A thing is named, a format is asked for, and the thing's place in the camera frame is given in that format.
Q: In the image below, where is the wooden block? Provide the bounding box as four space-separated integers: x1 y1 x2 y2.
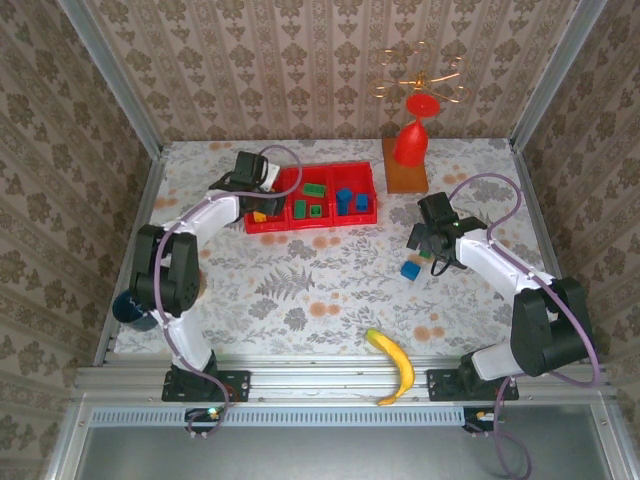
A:
382 137 431 195

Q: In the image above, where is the red upturned goblet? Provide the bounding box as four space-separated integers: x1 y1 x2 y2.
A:
391 93 442 169

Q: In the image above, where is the yellow banana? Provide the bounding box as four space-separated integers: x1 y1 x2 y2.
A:
363 328 416 407

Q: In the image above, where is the dark blue cup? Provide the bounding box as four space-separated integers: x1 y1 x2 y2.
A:
112 289 157 332

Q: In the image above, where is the small electronics board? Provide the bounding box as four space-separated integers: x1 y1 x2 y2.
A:
185 407 226 434
462 407 501 434

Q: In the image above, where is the grey metal panel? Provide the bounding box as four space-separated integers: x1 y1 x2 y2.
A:
49 399 640 480

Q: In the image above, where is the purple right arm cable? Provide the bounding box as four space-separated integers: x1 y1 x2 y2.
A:
442 172 601 479

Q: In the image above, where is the aluminium table side rail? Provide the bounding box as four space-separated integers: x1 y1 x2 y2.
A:
509 142 591 366
93 147 169 369

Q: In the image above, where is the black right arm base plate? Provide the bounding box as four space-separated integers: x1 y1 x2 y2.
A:
426 368 520 403

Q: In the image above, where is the gold wire ornament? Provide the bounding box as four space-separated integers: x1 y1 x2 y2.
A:
367 41 471 104

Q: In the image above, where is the aluminium front rail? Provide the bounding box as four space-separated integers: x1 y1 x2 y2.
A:
73 357 619 404

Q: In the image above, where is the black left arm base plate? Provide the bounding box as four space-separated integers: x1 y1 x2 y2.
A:
161 369 252 403

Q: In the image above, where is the aluminium frame post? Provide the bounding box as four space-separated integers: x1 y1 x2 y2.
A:
54 0 166 156
509 0 609 151

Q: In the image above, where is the grey slotted cable duct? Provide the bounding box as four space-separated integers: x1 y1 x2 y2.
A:
88 405 465 427

